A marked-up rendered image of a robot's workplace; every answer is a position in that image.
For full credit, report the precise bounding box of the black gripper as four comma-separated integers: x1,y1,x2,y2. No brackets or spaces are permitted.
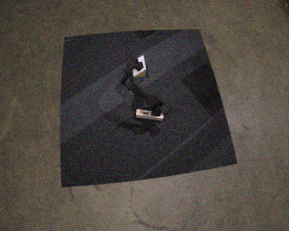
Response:
142,101,169,110

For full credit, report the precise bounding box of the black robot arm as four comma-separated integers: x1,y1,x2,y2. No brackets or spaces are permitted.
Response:
118,57,170,117

